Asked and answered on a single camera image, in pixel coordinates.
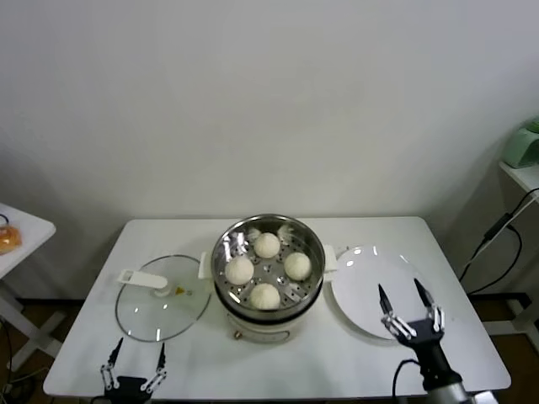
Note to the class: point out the steel steamer pot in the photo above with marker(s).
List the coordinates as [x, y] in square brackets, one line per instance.
[261, 330]

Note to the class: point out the white round plate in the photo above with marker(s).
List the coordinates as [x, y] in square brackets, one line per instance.
[358, 286]

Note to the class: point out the white steamed baozi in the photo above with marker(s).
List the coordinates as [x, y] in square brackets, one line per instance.
[265, 296]
[266, 245]
[297, 265]
[239, 270]

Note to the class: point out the pale green appliance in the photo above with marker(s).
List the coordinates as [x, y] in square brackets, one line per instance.
[521, 147]

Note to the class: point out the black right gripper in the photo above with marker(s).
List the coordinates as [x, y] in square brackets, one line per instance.
[429, 349]

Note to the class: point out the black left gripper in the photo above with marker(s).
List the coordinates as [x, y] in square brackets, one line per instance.
[128, 389]

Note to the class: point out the black power adapter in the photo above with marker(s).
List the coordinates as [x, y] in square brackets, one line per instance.
[496, 227]

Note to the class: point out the stainless perforated steamer basket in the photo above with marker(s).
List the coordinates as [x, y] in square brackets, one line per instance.
[236, 244]

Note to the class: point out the white side table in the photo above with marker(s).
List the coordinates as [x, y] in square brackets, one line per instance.
[29, 227]

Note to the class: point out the orange packaged food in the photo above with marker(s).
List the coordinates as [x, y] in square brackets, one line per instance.
[8, 240]

